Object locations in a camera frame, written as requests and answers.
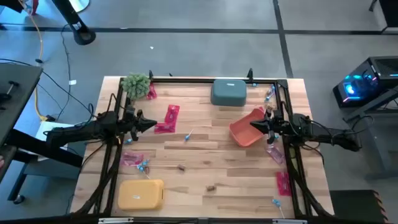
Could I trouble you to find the black computer tower with lights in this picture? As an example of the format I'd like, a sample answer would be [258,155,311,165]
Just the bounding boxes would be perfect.
[332,55,398,109]

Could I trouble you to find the silver metal bracket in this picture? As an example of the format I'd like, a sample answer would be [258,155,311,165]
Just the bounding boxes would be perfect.
[98,217,134,224]
[272,218,308,224]

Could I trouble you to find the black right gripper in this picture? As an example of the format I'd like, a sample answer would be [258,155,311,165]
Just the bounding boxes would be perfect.
[250,108,287,144]

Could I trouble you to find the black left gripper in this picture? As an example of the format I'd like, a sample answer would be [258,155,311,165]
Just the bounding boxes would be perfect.
[119,105,158,141]

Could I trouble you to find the yellow cable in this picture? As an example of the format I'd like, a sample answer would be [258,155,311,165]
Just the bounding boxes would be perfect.
[17,0,47,122]

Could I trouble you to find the white round stand base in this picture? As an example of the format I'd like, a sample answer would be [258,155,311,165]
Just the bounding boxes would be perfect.
[68,0,91,13]

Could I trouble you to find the orange plastic bin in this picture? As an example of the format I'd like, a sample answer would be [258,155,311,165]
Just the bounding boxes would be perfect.
[228,106,267,147]

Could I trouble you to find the small green potted plant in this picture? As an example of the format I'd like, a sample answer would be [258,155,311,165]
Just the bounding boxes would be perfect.
[120,72,152,101]

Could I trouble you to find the black stand post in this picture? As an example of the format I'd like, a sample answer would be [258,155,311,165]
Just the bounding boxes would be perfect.
[51,0,96,46]

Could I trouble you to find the black crate with striped edge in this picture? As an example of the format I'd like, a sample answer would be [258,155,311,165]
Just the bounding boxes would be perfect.
[329,189,389,223]

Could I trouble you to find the black furniture leg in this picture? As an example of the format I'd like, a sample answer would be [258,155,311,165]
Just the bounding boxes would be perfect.
[368,0,398,34]

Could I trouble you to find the dark side table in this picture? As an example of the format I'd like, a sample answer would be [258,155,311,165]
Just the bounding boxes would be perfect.
[0,63,85,205]

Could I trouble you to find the pink clear candy packet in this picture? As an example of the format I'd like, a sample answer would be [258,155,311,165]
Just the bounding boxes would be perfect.
[119,151,145,167]
[266,145,285,165]

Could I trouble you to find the yellow plastic bin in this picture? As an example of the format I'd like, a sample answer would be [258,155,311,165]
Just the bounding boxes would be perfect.
[117,179,165,212]

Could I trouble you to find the teal plastic bin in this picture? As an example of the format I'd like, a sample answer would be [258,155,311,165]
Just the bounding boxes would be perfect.
[210,78,248,108]

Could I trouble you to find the grey computer stand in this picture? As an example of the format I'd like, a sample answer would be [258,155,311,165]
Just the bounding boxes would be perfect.
[341,88,398,181]

